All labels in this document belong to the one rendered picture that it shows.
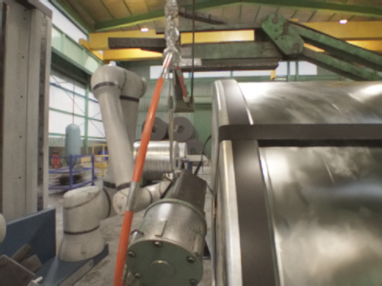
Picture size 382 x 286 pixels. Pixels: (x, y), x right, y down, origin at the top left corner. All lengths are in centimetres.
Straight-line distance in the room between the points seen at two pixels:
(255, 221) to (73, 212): 86
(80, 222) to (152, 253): 65
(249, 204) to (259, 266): 6
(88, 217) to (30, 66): 68
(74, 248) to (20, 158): 43
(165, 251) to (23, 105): 87
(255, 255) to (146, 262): 24
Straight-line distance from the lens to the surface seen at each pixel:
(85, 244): 104
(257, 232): 23
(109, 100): 89
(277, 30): 153
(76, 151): 1366
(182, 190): 48
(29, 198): 105
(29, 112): 104
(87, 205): 100
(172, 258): 39
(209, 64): 142
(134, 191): 28
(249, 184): 25
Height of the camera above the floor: 115
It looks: 1 degrees up
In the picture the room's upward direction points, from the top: straight up
